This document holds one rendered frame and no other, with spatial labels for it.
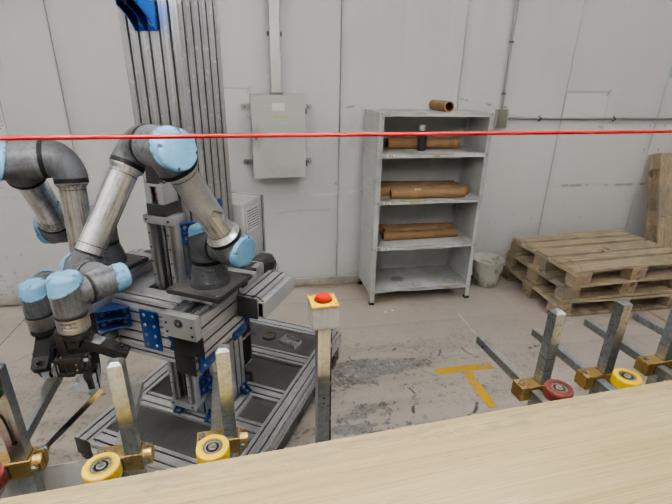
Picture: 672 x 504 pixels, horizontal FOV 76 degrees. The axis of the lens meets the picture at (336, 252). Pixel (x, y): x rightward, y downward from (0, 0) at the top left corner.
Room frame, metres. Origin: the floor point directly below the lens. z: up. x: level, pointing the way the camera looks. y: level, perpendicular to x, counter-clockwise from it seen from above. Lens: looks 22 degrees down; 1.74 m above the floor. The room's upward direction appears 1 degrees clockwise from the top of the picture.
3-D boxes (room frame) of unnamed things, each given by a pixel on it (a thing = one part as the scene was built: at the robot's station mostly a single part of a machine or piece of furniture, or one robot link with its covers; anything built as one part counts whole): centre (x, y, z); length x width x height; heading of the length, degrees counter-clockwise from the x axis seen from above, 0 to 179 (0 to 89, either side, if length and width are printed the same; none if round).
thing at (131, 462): (0.85, 0.55, 0.81); 0.14 x 0.06 x 0.05; 104
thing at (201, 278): (1.45, 0.47, 1.09); 0.15 x 0.15 x 0.10
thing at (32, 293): (1.14, 0.90, 1.13); 0.09 x 0.08 x 0.11; 21
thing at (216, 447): (0.80, 0.29, 0.85); 0.08 x 0.08 x 0.11
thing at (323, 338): (0.98, 0.03, 0.93); 0.05 x 0.05 x 0.45; 14
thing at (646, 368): (1.28, -1.15, 0.83); 0.14 x 0.06 x 0.05; 104
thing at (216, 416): (0.99, 0.34, 0.80); 0.44 x 0.03 x 0.04; 14
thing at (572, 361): (1.30, -0.87, 0.81); 0.44 x 0.03 x 0.04; 14
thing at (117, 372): (0.86, 0.53, 0.87); 0.04 x 0.04 x 0.48; 14
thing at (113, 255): (1.62, 0.94, 1.09); 0.15 x 0.15 x 0.10
